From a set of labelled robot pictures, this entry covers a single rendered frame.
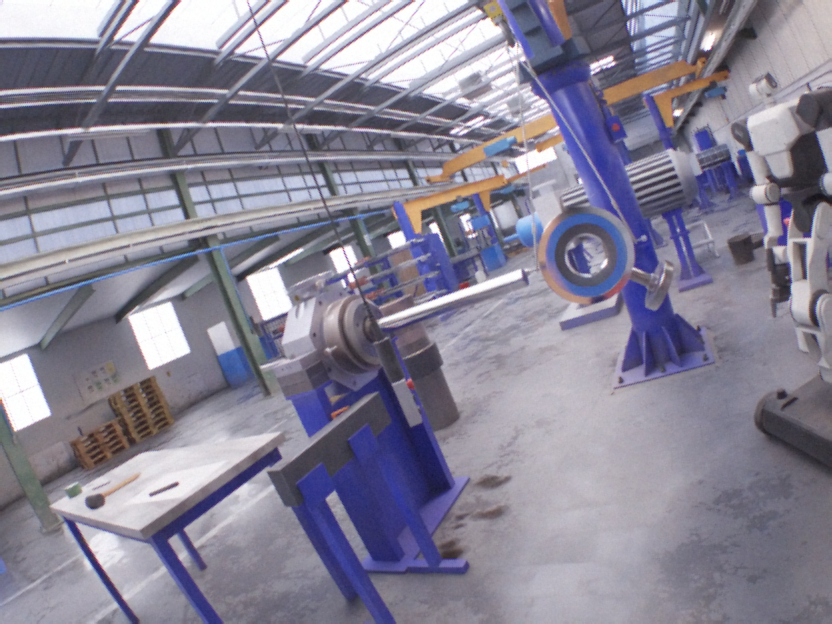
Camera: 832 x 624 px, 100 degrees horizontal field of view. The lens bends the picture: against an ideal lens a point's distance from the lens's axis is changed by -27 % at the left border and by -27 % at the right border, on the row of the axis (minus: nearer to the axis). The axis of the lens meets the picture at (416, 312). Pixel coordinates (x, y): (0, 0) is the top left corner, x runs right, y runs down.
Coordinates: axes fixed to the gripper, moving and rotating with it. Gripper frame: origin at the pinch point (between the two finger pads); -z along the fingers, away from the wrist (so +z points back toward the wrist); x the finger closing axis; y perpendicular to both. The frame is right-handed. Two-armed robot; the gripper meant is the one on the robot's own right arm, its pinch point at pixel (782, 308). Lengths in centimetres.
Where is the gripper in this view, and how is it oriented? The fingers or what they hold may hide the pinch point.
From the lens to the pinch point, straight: 223.1
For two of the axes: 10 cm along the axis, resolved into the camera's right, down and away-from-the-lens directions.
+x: -9.8, 1.8, 0.4
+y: -0.2, 1.1, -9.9
